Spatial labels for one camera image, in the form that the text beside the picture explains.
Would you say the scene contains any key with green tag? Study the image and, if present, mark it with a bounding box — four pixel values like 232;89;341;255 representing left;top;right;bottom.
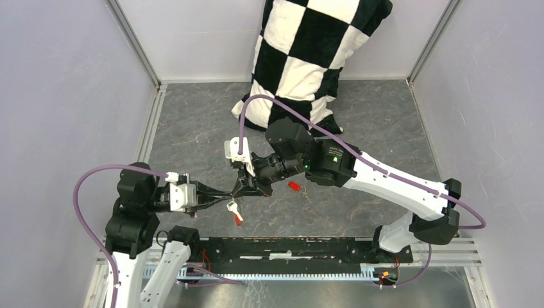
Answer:
226;200;245;223

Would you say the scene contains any black white checkered pillow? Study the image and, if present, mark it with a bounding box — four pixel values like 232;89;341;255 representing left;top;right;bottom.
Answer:
232;0;393;137

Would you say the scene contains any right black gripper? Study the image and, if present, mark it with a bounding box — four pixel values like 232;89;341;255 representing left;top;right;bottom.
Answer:
232;151;306;198

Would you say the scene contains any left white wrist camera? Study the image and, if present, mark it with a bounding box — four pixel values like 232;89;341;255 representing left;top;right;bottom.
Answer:
165;172;198;212

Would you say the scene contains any purple cable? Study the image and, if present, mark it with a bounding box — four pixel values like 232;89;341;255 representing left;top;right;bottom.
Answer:
237;94;487;290
72;164;241;308

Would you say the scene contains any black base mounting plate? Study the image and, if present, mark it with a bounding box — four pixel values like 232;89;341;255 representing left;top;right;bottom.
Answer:
189;237;413;275

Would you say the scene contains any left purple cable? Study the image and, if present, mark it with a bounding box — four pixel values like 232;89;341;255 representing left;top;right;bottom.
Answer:
72;164;241;308

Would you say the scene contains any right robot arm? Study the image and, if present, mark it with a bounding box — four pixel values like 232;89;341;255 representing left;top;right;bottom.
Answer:
224;118;461;262

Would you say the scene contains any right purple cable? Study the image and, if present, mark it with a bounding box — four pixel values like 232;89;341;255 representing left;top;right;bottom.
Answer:
237;94;487;290

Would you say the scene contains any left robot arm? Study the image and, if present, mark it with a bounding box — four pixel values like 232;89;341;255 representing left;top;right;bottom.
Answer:
105;162;231;307

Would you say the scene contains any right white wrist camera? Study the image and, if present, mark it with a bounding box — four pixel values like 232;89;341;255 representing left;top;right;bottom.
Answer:
224;137;256;176

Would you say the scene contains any key with red tag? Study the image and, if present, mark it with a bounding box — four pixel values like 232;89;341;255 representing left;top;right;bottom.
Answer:
287;181;307;196

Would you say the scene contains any white slotted cable duct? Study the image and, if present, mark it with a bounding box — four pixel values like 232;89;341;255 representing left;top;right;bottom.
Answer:
144;265;384;282

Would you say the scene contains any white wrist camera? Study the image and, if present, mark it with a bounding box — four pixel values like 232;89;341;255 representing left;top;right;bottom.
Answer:
165;172;198;212
224;137;256;176

